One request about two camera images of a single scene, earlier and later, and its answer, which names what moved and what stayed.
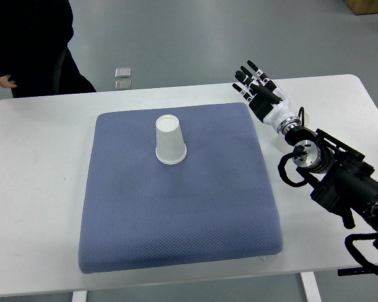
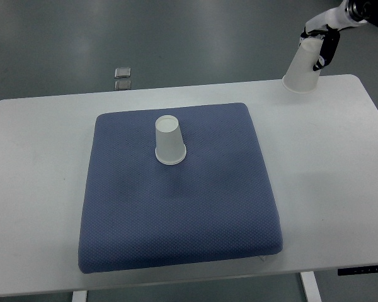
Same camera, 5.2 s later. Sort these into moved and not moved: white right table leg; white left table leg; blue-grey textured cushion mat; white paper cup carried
Moved: white paper cup carried
Not moved: white left table leg; white right table leg; blue-grey textured cushion mat
